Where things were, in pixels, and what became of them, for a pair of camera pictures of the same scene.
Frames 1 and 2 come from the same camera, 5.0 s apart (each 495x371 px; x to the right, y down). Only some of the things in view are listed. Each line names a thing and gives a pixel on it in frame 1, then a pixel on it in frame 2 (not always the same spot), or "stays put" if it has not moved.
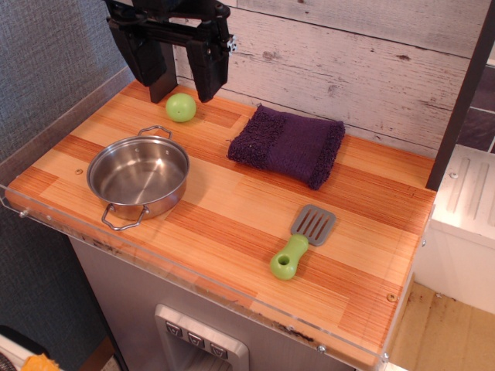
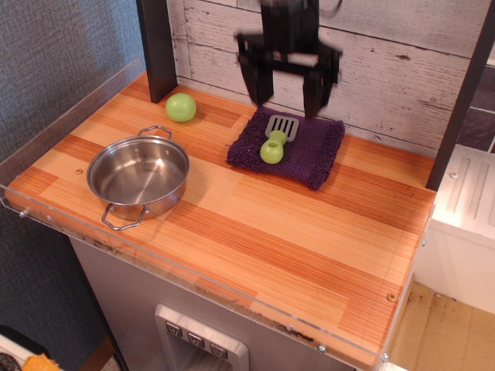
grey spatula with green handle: x=311 y=226 -> x=279 y=128
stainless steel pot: x=136 y=175 stays put
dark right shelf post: x=465 y=97 stays put
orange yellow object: x=39 y=362 stays put
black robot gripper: x=199 y=22 -> x=291 y=26
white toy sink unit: x=456 y=259 stays put
